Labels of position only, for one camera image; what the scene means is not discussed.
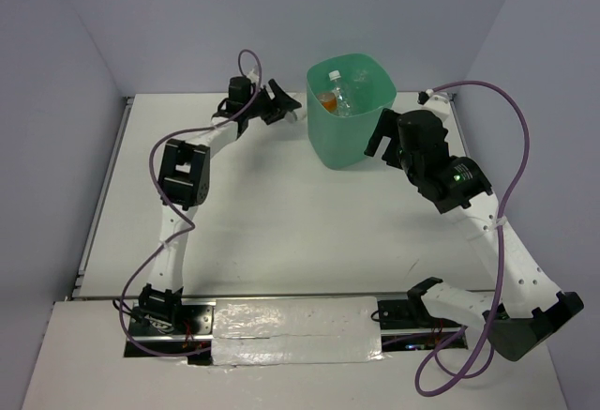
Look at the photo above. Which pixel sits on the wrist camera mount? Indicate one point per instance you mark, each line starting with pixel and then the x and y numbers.
pixel 254 75
pixel 438 104

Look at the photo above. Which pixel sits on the metal base rail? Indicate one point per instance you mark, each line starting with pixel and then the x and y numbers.
pixel 193 328

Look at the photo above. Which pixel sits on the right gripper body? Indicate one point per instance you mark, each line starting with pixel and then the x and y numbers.
pixel 405 161

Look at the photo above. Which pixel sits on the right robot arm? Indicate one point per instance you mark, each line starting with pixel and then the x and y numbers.
pixel 532 306

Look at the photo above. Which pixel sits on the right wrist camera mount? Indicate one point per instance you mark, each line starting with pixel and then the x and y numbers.
pixel 438 104

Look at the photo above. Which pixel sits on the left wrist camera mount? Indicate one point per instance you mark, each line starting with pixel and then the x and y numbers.
pixel 254 75

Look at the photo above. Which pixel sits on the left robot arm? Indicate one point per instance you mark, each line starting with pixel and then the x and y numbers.
pixel 183 182

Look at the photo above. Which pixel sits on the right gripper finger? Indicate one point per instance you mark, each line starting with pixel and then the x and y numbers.
pixel 392 153
pixel 386 127

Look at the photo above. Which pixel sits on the silver tape patch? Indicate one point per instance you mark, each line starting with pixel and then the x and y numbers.
pixel 322 330

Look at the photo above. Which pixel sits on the clear jar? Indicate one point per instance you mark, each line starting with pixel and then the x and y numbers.
pixel 295 116

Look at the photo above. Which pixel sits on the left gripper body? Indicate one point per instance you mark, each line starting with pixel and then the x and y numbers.
pixel 261 102

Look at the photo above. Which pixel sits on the orange label plastic bottle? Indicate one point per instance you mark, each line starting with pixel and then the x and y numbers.
pixel 329 101

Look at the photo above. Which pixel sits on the green plastic bin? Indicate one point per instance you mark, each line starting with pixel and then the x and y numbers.
pixel 340 142

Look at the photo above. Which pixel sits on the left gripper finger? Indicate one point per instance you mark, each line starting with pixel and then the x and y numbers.
pixel 271 114
pixel 281 99

